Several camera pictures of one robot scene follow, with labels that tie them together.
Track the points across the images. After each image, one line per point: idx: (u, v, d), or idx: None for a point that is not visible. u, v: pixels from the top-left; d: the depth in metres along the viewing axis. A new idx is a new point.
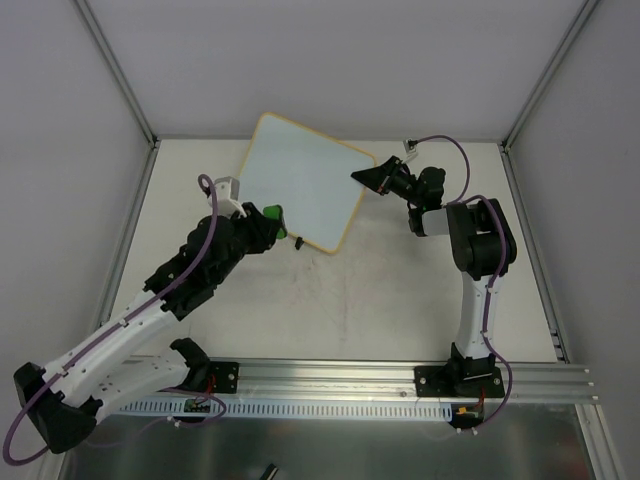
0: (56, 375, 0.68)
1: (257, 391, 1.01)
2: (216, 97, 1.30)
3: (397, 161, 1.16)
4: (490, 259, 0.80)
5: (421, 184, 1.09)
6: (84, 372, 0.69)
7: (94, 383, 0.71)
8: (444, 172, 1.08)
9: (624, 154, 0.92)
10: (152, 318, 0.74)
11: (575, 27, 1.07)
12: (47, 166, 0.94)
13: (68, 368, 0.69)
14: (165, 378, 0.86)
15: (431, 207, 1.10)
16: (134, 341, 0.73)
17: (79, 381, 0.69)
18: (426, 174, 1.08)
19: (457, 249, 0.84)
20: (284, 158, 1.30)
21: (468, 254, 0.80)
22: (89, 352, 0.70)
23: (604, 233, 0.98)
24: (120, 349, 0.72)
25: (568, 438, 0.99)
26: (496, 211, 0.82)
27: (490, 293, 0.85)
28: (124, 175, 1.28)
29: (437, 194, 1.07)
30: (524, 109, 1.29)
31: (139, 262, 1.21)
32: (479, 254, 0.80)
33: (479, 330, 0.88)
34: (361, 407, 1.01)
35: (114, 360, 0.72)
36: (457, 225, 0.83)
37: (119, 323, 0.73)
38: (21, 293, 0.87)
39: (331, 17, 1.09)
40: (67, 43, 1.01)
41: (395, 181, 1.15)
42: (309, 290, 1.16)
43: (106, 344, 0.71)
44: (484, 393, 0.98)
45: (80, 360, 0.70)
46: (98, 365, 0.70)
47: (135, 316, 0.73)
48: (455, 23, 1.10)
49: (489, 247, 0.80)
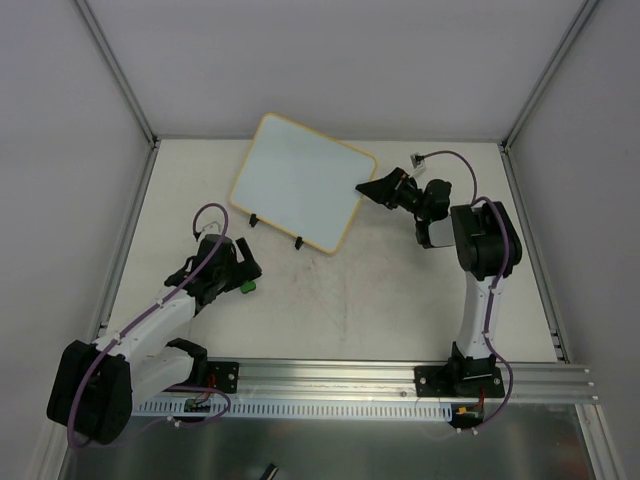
0: (112, 342, 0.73)
1: (257, 391, 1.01)
2: (217, 98, 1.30)
3: (404, 175, 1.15)
4: (494, 260, 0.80)
5: (427, 197, 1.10)
6: (138, 339, 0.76)
7: (139, 353, 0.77)
8: (451, 185, 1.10)
9: (624, 156, 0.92)
10: (183, 299, 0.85)
11: (575, 29, 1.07)
12: (47, 167, 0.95)
13: (122, 337, 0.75)
14: (177, 369, 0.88)
15: (438, 218, 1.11)
16: (170, 318, 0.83)
17: (135, 345, 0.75)
18: (434, 186, 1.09)
19: (462, 250, 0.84)
20: (285, 158, 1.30)
21: (473, 254, 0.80)
22: (137, 325, 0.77)
23: (603, 234, 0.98)
24: (162, 323, 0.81)
25: (568, 438, 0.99)
26: (501, 214, 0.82)
27: (494, 294, 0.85)
28: (124, 174, 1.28)
29: (444, 205, 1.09)
30: (524, 109, 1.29)
31: (138, 261, 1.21)
32: (483, 255, 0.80)
33: (480, 331, 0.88)
34: (361, 407, 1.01)
35: (156, 333, 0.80)
36: (462, 224, 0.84)
37: (158, 304, 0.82)
38: (23, 291, 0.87)
39: (331, 16, 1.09)
40: (67, 41, 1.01)
41: (402, 195, 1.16)
42: (309, 290, 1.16)
43: (153, 317, 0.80)
44: (484, 392, 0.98)
45: (130, 332, 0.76)
46: (147, 334, 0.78)
47: (170, 297, 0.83)
48: (455, 23, 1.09)
49: (494, 247, 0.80)
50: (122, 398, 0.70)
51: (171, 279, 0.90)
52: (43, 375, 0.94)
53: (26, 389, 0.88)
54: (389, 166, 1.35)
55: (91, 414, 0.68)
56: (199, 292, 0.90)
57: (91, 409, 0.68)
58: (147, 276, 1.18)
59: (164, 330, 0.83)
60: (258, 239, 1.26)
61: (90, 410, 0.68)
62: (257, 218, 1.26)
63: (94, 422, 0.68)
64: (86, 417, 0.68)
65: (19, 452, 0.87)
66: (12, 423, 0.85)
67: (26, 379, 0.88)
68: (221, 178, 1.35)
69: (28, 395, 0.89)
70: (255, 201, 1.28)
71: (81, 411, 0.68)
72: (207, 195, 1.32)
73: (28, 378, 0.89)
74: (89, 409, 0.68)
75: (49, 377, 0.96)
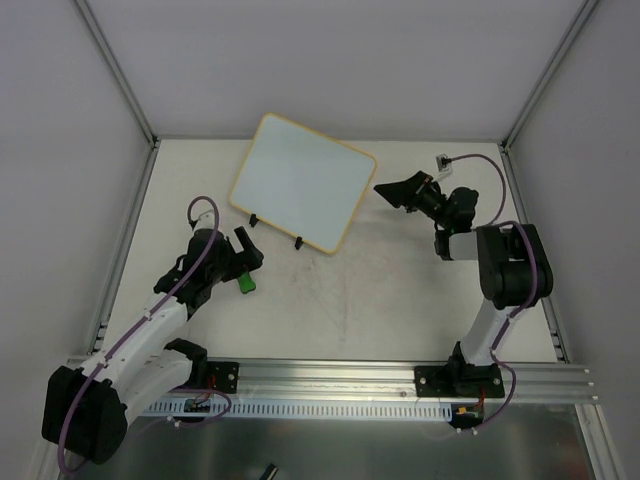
0: (98, 367, 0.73)
1: (257, 391, 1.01)
2: (217, 98, 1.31)
3: (426, 178, 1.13)
4: (519, 291, 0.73)
5: (450, 206, 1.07)
6: (125, 360, 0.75)
7: (129, 373, 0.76)
8: (476, 194, 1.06)
9: (624, 156, 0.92)
10: (173, 309, 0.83)
11: (574, 29, 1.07)
12: (47, 167, 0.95)
13: (108, 358, 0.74)
14: (176, 373, 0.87)
15: (460, 229, 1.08)
16: (159, 331, 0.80)
17: (122, 367, 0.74)
18: (459, 194, 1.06)
19: (486, 277, 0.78)
20: (284, 158, 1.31)
21: (498, 283, 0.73)
22: (124, 343, 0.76)
23: (604, 235, 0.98)
24: (150, 337, 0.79)
25: (567, 438, 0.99)
26: (531, 242, 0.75)
27: (509, 321, 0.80)
28: (124, 174, 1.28)
29: (468, 215, 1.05)
30: (524, 110, 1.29)
31: (137, 261, 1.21)
32: (508, 284, 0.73)
33: (487, 347, 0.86)
34: (361, 407, 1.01)
35: (146, 348, 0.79)
36: (488, 251, 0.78)
37: (145, 316, 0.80)
38: (23, 291, 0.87)
39: (331, 17, 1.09)
40: (67, 42, 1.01)
41: (423, 199, 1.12)
42: (309, 291, 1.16)
43: (140, 332, 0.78)
44: (484, 393, 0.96)
45: (116, 353, 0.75)
46: (135, 353, 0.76)
47: (158, 308, 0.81)
48: (455, 23, 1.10)
49: (520, 277, 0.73)
50: (113, 421, 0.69)
51: (160, 286, 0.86)
52: (43, 375, 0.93)
53: (26, 389, 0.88)
54: (389, 167, 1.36)
55: (85, 439, 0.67)
56: (192, 293, 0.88)
57: (84, 433, 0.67)
58: (147, 276, 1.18)
59: (156, 342, 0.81)
60: (258, 239, 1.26)
61: (83, 435, 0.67)
62: (257, 218, 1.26)
63: (88, 446, 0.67)
64: (79, 441, 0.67)
65: (19, 453, 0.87)
66: (12, 423, 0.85)
67: (26, 380, 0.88)
68: (221, 178, 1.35)
69: (28, 396, 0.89)
70: (255, 201, 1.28)
71: (74, 437, 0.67)
72: (207, 195, 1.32)
73: (28, 378, 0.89)
74: (81, 433, 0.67)
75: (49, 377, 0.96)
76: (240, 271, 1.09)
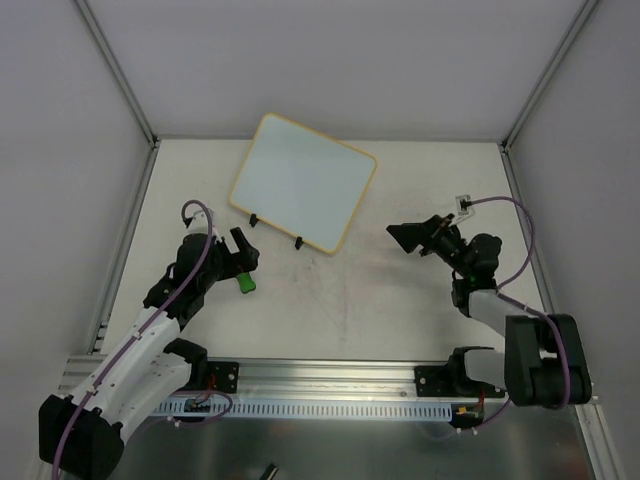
0: (87, 395, 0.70)
1: (257, 391, 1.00)
2: (217, 98, 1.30)
3: (443, 221, 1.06)
4: (551, 400, 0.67)
5: (471, 253, 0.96)
6: (114, 385, 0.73)
7: (121, 396, 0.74)
8: (498, 241, 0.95)
9: (625, 156, 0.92)
10: (163, 325, 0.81)
11: (575, 29, 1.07)
12: (47, 167, 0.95)
13: (97, 385, 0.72)
14: (173, 380, 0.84)
15: (482, 280, 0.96)
16: (148, 352, 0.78)
17: (112, 393, 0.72)
18: (479, 240, 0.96)
19: (511, 374, 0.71)
20: (285, 159, 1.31)
21: (528, 393, 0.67)
22: (113, 367, 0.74)
23: (605, 235, 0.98)
24: (139, 359, 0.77)
25: (567, 438, 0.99)
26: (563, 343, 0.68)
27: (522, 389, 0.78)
28: (124, 174, 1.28)
29: (491, 265, 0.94)
30: (524, 109, 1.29)
31: (137, 261, 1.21)
32: (539, 393, 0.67)
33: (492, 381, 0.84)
34: (361, 406, 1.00)
35: (137, 368, 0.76)
36: (516, 349, 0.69)
37: (134, 336, 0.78)
38: (23, 291, 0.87)
39: (330, 17, 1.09)
40: (68, 43, 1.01)
41: (440, 243, 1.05)
42: (308, 291, 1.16)
43: (129, 354, 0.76)
44: (484, 393, 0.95)
45: (105, 379, 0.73)
46: (124, 377, 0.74)
47: (147, 327, 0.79)
48: (455, 22, 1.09)
49: (552, 386, 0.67)
50: (107, 446, 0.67)
51: (150, 299, 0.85)
52: (43, 376, 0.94)
53: (27, 390, 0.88)
54: (388, 167, 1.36)
55: (79, 465, 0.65)
56: (183, 306, 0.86)
57: (77, 458, 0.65)
58: (147, 276, 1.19)
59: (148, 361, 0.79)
60: (258, 239, 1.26)
61: (77, 461, 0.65)
62: (257, 218, 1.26)
63: (82, 471, 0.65)
64: (74, 464, 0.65)
65: (20, 453, 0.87)
66: (13, 423, 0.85)
67: (26, 380, 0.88)
68: (221, 178, 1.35)
69: (28, 396, 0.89)
70: (255, 202, 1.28)
71: (68, 463, 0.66)
72: (207, 195, 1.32)
73: (28, 378, 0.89)
74: (75, 460, 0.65)
75: (49, 377, 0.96)
76: (236, 272, 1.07)
